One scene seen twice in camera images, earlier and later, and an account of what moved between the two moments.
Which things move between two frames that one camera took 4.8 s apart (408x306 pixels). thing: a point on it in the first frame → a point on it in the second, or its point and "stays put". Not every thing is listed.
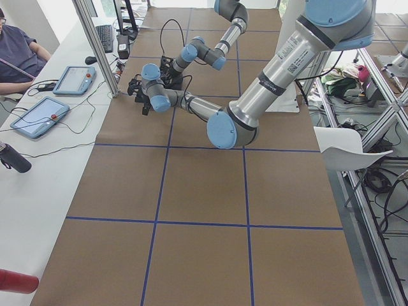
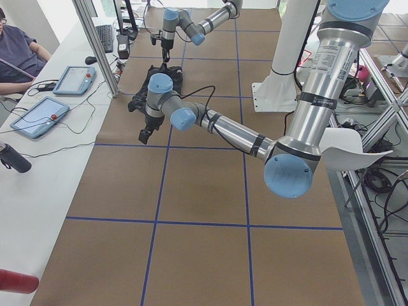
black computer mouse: x=90 y=60 stays put
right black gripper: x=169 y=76 → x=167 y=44
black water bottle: x=11 y=159 stays put
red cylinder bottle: x=14 y=282 stays put
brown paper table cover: x=164 y=215 stays put
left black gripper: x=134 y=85 → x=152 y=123
